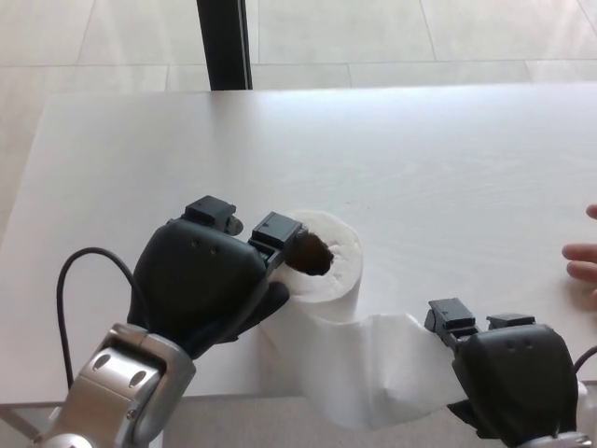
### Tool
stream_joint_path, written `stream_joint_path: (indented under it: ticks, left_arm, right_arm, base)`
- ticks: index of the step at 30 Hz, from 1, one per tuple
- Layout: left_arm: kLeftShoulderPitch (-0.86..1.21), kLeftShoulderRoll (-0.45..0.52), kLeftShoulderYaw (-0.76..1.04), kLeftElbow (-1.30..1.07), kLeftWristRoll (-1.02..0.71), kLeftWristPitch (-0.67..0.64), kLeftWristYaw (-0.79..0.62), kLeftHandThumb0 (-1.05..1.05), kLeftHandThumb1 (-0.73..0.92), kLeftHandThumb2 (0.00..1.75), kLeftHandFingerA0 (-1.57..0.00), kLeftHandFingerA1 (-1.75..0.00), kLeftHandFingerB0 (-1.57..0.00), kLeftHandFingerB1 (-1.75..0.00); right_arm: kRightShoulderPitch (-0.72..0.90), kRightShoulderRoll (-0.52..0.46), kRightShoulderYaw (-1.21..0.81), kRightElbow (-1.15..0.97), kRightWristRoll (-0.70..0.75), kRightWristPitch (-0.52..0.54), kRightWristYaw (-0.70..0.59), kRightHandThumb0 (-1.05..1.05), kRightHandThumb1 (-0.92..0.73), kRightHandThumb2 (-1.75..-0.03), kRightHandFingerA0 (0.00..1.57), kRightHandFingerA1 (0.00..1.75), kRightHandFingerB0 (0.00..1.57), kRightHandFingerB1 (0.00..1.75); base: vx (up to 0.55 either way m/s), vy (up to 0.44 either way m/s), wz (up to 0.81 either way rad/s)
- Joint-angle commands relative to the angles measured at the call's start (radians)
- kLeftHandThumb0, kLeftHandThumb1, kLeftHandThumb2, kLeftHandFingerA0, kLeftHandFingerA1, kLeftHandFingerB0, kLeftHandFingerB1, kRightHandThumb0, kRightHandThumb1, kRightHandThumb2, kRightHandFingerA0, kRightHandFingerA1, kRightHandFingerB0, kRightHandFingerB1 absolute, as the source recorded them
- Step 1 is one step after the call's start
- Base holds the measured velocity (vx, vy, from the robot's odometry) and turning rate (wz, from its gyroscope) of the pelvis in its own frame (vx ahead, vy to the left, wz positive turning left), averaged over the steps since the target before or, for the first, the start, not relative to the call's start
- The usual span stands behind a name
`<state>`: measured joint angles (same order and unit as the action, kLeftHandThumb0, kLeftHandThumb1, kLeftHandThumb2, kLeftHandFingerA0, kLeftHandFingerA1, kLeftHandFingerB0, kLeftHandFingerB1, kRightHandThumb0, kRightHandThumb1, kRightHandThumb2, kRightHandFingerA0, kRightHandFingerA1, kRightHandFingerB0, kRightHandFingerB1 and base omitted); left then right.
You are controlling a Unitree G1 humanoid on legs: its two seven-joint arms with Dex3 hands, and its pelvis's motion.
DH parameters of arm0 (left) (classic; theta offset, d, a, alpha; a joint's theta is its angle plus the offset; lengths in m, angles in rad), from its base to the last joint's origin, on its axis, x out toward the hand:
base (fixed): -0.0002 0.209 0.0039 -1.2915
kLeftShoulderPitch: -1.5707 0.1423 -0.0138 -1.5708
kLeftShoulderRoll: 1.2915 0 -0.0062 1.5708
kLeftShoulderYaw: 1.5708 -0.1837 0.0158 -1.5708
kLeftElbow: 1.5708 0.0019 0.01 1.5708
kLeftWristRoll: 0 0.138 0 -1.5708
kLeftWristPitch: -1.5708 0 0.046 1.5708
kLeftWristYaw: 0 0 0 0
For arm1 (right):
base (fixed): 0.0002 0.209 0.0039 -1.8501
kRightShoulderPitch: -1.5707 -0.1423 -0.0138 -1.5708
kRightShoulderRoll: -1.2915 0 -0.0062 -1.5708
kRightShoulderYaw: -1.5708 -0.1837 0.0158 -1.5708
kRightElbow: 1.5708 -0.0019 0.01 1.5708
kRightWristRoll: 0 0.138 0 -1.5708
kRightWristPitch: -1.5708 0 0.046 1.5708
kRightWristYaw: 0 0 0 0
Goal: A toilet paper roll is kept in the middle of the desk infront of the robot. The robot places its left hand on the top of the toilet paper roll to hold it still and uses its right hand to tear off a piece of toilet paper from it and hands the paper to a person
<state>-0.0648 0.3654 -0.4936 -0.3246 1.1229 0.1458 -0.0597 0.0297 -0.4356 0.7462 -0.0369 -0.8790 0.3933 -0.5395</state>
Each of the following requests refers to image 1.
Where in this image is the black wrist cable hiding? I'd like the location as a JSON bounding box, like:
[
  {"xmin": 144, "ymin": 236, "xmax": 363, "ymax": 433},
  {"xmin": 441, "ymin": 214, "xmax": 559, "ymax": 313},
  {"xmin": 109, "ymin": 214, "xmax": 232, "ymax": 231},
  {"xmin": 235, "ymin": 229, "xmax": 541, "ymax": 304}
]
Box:
[
  {"xmin": 572, "ymin": 343, "xmax": 597, "ymax": 375},
  {"xmin": 55, "ymin": 246, "xmax": 150, "ymax": 391}
]

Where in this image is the white toilet paper roll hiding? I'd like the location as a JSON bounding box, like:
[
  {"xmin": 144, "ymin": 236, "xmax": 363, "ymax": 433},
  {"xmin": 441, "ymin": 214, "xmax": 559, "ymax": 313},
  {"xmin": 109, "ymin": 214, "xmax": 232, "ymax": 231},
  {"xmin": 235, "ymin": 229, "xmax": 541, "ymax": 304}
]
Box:
[{"xmin": 258, "ymin": 209, "xmax": 468, "ymax": 430}]

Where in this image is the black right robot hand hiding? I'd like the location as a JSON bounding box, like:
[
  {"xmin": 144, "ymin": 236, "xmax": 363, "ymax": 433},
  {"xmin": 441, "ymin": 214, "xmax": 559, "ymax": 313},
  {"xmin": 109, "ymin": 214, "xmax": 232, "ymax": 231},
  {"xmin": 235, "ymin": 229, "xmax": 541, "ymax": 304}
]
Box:
[{"xmin": 423, "ymin": 298, "xmax": 580, "ymax": 442}]

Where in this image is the grey table frame bar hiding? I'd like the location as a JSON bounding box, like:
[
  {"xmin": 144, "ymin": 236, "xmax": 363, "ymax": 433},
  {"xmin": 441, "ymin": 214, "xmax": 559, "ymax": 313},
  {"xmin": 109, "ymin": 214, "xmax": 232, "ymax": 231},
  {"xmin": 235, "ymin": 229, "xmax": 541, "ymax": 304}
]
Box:
[{"xmin": 0, "ymin": 404, "xmax": 62, "ymax": 441}]

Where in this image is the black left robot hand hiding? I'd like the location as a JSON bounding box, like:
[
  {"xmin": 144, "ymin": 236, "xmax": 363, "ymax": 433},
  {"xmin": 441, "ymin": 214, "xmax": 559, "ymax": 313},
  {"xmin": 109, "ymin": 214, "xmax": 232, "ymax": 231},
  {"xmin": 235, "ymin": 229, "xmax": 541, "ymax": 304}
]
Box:
[{"xmin": 125, "ymin": 195, "xmax": 310, "ymax": 360}]

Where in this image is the person's bare hand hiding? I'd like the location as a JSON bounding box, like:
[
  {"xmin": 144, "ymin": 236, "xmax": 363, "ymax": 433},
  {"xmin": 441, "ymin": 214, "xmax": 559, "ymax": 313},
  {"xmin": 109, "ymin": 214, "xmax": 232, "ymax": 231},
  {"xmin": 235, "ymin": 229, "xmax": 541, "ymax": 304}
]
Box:
[{"xmin": 562, "ymin": 203, "xmax": 597, "ymax": 302}]

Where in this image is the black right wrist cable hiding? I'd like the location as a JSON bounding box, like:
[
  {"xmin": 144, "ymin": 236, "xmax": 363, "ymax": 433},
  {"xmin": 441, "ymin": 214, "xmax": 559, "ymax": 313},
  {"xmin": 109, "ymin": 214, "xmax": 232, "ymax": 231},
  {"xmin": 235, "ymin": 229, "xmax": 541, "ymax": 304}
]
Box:
[{"xmin": 572, "ymin": 343, "xmax": 597, "ymax": 375}]

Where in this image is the black vertical post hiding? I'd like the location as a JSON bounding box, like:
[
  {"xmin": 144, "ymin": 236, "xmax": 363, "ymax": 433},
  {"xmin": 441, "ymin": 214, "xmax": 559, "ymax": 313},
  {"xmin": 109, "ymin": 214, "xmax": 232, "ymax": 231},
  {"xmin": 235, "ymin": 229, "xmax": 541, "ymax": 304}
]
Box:
[{"xmin": 195, "ymin": 0, "xmax": 254, "ymax": 91}]

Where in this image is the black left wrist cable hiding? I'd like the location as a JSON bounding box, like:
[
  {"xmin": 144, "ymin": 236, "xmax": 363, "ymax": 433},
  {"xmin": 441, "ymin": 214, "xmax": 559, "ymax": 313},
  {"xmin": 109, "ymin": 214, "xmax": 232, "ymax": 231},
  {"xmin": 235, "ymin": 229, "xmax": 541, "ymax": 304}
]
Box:
[{"xmin": 55, "ymin": 246, "xmax": 150, "ymax": 391}]

